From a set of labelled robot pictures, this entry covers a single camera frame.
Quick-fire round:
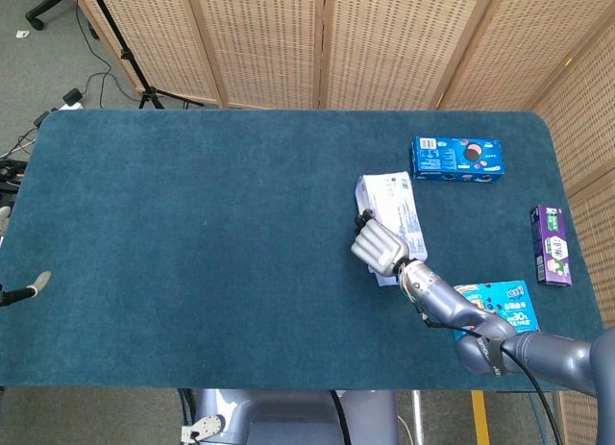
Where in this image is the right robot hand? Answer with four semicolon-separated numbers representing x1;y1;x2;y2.
349;208;410;277

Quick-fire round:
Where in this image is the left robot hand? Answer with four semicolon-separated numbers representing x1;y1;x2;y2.
0;270;53;308

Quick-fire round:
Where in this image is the white tissue pack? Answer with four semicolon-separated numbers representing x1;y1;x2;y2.
354;171;429;289

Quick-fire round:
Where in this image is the blue Oreo cookie box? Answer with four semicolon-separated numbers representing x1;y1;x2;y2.
409;136;505;185

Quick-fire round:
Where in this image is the teal chocolate chip cookie box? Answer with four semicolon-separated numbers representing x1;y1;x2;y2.
453;280;541;343

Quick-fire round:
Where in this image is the black floor equipment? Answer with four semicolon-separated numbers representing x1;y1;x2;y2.
0;159;29;225

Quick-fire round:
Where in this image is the metal table leg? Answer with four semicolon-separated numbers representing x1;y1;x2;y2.
410;390;427;445

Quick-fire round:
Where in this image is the purple milk carton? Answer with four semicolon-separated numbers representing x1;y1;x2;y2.
529;204;574;287

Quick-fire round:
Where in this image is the grey robot torso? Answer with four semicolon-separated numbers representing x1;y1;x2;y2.
180;388;400;445

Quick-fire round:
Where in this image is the yellow floor tape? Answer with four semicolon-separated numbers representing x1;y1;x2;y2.
470;390;491;445

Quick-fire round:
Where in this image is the woven wood folding screen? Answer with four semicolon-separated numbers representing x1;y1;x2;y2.
64;0;615;445

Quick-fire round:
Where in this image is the black tripod stand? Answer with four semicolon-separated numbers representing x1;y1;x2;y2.
86;0;206;111

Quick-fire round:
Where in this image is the black office chair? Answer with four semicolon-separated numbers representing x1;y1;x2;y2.
24;0;100;40

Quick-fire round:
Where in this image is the black arm strap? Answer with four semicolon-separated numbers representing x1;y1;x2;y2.
475;336;505;377

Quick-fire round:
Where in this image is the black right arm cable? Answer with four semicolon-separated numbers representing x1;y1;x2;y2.
421;309;564;445

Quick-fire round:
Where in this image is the thin black floor cable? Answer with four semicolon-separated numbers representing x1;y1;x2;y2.
74;0;145;103

